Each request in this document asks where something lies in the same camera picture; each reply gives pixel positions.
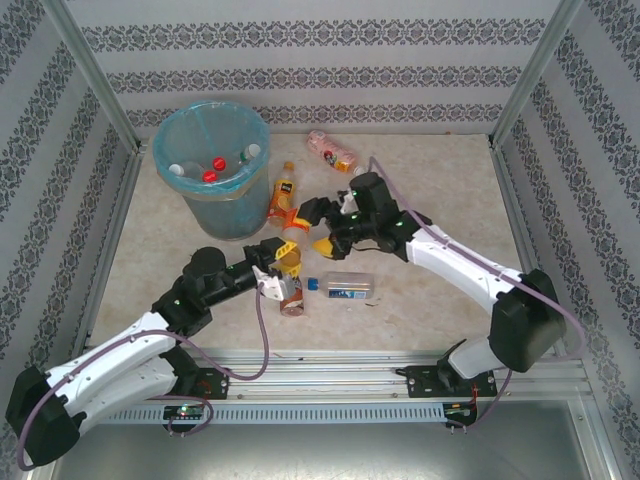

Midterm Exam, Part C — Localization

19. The orange juice bottle yellow cap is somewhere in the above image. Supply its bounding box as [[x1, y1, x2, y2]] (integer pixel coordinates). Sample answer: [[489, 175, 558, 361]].
[[266, 159, 297, 227]]

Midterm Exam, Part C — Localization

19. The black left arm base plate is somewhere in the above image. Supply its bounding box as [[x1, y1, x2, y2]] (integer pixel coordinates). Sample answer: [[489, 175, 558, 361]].
[[172, 367, 231, 401]]

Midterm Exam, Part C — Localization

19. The white slotted cable duct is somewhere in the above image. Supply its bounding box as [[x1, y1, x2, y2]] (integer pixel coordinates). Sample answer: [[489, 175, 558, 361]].
[[94, 403, 447, 425]]

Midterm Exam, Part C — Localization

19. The grey plastic waste bin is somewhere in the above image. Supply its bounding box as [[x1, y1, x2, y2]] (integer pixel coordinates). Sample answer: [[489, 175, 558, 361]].
[[152, 99, 272, 241]]

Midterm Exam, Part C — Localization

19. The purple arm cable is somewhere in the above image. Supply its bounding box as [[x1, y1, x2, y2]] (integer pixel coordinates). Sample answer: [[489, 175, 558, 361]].
[[367, 156, 586, 435], [17, 289, 271, 471]]

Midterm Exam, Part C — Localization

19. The pink printed plastic bottle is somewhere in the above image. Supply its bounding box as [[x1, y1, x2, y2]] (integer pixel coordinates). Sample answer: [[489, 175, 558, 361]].
[[305, 128, 366, 179]]

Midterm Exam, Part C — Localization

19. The aluminium frame post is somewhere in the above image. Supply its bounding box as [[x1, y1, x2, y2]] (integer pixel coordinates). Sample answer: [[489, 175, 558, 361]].
[[489, 0, 586, 149], [39, 0, 147, 151]]

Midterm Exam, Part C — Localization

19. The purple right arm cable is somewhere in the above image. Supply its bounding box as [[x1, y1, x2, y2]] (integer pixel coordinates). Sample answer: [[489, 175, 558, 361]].
[[367, 156, 586, 435]]

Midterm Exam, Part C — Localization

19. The clear water bottle blue cap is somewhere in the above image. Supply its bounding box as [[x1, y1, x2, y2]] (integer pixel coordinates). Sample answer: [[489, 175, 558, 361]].
[[306, 271, 376, 301]]

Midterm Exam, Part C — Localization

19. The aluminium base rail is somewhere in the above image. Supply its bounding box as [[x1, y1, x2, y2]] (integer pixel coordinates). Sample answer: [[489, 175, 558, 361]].
[[47, 347, 589, 401]]

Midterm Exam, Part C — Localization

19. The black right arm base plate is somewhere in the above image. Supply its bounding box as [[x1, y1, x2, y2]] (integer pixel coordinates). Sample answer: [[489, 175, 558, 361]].
[[404, 364, 496, 400]]

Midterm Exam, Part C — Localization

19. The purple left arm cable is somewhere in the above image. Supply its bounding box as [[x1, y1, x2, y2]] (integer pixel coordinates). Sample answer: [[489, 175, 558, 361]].
[[17, 289, 271, 471]]

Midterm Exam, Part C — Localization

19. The grey steel sheet shelf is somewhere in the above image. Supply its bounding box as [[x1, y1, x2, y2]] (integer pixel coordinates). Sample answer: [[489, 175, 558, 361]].
[[29, 422, 619, 480]]

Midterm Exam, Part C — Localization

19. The brown coffee drink bottle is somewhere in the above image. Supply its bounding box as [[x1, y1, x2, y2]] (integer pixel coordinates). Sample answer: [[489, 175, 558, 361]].
[[277, 244, 309, 320]]

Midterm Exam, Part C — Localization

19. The blue plastic bin liner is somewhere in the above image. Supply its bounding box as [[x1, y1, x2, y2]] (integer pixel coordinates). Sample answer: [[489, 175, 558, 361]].
[[152, 99, 272, 199]]

